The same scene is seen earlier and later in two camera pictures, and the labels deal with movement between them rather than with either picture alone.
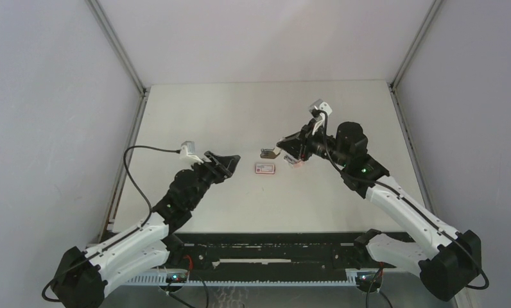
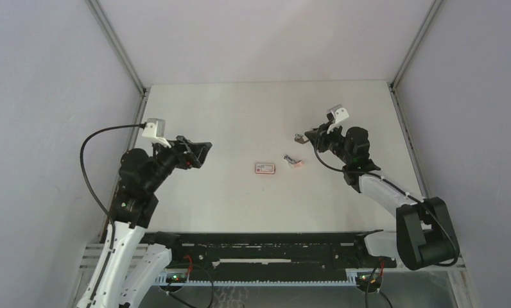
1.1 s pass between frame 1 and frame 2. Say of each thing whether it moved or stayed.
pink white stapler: stayed
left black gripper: moved
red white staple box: stayed
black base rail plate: stayed
